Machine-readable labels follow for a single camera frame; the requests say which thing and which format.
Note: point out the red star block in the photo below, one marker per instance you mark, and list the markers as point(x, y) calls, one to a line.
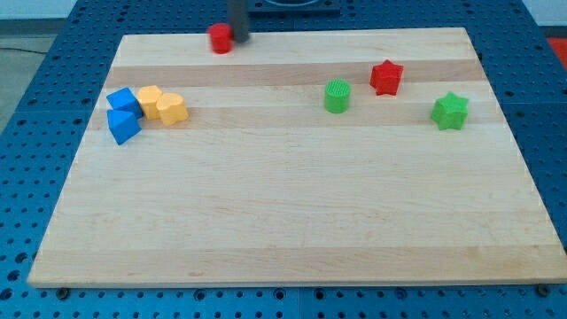
point(386, 77)

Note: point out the green star block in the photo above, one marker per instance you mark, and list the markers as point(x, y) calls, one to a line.
point(450, 111)

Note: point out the light wooden board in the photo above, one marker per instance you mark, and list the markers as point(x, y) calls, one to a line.
point(262, 186)

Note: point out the green cylinder block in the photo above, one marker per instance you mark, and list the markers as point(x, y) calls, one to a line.
point(337, 96)

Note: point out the yellow heart block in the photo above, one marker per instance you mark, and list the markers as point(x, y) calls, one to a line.
point(172, 108)

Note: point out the red cylinder block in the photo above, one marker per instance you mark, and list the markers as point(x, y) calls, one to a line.
point(220, 37)

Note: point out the yellow hexagon block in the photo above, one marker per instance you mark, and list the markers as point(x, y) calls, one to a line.
point(147, 98)

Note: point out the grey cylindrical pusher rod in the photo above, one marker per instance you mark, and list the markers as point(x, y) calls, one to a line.
point(239, 20)

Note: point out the blue triangular block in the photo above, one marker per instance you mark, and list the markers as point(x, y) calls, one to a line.
point(123, 125)

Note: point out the blue cube block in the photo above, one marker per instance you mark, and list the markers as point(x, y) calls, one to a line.
point(124, 100)

